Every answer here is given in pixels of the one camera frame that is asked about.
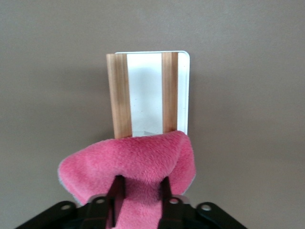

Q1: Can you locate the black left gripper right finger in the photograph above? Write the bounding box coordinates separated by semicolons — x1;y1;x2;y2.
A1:
158;176;174;229

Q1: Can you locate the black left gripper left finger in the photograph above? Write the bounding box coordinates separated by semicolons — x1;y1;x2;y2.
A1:
107;175;126;229

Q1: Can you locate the pink fluffy cloth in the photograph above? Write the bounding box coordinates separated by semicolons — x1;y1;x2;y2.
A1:
58;130;197;229

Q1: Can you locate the brown wooden stick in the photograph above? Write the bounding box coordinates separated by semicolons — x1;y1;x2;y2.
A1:
105;53;133;140
161;52;179;134

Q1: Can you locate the white rectangular tray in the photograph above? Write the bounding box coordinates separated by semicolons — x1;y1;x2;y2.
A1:
113;50;192;138

